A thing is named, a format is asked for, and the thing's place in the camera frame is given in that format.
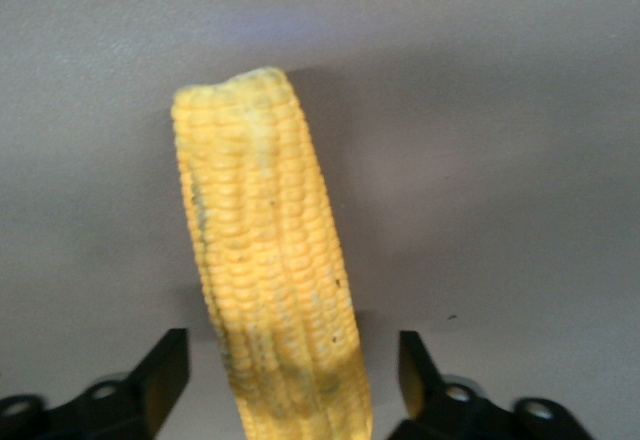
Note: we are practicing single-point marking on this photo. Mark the yellow corn cob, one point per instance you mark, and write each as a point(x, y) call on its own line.
point(270, 260)

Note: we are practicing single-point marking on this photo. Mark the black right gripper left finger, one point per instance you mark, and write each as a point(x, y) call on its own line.
point(150, 390)

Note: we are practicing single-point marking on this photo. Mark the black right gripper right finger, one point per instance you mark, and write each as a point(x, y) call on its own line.
point(440, 410)

